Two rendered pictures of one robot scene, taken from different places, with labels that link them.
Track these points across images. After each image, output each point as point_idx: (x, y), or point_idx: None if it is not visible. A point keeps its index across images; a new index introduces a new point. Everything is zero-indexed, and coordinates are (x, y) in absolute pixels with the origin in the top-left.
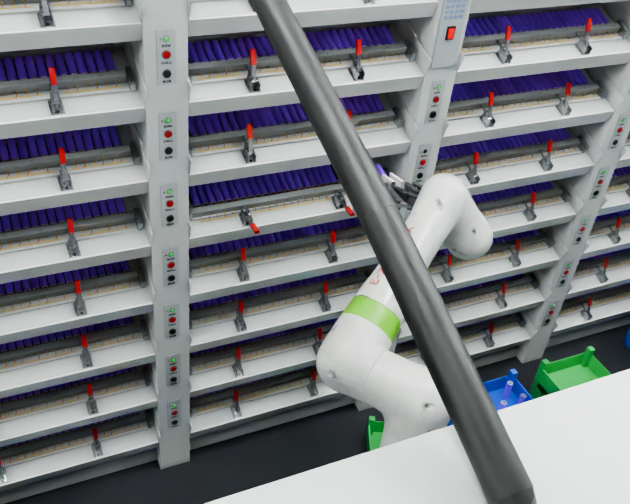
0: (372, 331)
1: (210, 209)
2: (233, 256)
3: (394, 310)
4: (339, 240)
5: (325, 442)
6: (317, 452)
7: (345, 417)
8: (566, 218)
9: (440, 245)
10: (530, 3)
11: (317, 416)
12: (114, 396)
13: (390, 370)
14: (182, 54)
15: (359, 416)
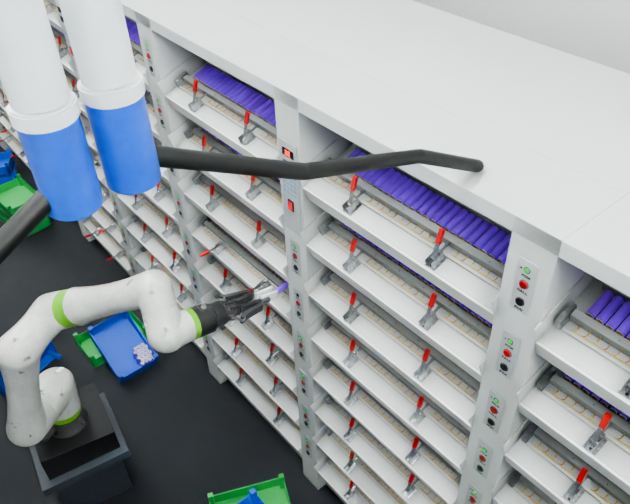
0: (48, 303)
1: (211, 228)
2: (231, 273)
3: (64, 306)
4: (286, 323)
5: (262, 458)
6: (251, 455)
7: (293, 465)
8: (445, 501)
9: (118, 306)
10: (354, 227)
11: (286, 446)
12: (193, 303)
13: (21, 320)
14: (166, 115)
15: (298, 475)
